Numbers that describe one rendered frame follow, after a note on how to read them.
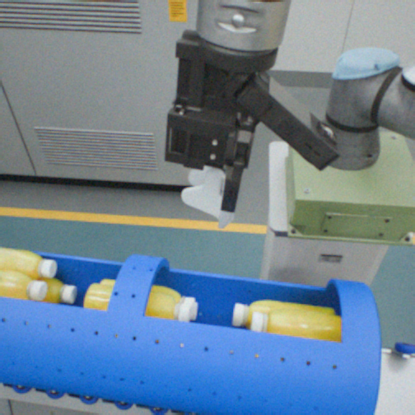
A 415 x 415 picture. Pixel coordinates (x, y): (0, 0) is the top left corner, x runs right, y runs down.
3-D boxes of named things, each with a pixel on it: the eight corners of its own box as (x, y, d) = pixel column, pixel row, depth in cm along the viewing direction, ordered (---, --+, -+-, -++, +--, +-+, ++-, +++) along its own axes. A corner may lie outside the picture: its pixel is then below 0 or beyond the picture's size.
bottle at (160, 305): (81, 325, 85) (177, 339, 83) (81, 292, 83) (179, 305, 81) (95, 307, 92) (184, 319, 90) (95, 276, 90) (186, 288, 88)
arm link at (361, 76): (345, 93, 102) (358, 34, 93) (399, 115, 95) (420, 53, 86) (314, 112, 96) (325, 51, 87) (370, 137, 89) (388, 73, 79)
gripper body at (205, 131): (180, 131, 49) (189, 19, 42) (257, 145, 49) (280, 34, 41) (163, 169, 43) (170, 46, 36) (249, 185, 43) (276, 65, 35)
